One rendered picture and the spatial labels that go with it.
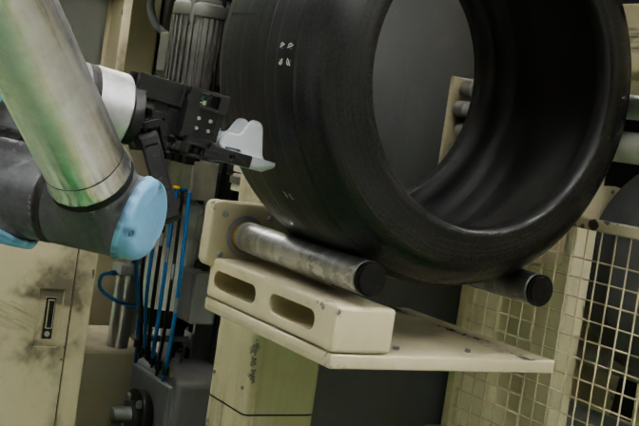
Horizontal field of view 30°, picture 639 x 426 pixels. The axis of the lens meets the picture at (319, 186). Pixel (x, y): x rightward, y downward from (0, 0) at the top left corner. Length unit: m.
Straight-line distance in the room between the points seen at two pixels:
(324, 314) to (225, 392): 0.47
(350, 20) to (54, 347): 0.91
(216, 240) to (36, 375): 0.48
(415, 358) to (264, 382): 0.39
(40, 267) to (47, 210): 0.76
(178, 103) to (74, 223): 0.24
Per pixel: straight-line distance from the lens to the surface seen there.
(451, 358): 1.58
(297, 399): 1.91
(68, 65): 1.12
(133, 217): 1.23
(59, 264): 2.05
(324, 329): 1.49
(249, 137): 1.47
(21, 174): 1.32
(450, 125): 2.13
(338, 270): 1.51
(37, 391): 2.09
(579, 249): 2.13
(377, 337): 1.50
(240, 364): 1.88
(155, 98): 1.41
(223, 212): 1.75
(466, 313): 2.08
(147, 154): 1.41
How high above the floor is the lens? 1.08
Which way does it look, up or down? 3 degrees down
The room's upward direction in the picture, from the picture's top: 8 degrees clockwise
